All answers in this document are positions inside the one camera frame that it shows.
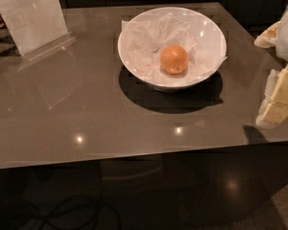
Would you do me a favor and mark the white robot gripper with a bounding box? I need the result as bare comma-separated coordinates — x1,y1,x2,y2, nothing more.
254,10,288,129

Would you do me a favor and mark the white ceramic bowl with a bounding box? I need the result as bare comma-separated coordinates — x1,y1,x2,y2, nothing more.
117,6,228,91

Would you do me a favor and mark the orange fruit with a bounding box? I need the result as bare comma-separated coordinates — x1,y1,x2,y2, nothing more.
160,45,188,75

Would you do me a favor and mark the white crumpled paper liner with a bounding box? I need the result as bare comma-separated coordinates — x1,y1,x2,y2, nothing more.
120,11,228,84

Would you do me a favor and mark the clear acrylic sign holder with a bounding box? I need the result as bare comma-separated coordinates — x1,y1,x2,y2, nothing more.
0,0,75,60

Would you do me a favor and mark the black cable on floor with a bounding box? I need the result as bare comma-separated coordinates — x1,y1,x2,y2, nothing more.
0,194,122,230

